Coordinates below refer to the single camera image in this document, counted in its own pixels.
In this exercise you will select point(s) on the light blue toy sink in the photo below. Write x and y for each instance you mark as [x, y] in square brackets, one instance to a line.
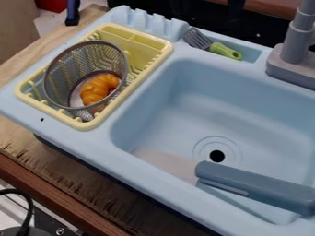
[197, 101]

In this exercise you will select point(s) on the yellow dish rack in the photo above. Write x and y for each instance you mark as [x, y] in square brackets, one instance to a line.
[143, 52]

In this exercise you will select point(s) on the orange toy croissant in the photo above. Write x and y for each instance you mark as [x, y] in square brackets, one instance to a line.
[96, 88]

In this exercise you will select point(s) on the silver mesh strainer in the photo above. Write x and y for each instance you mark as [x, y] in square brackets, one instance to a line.
[78, 64]

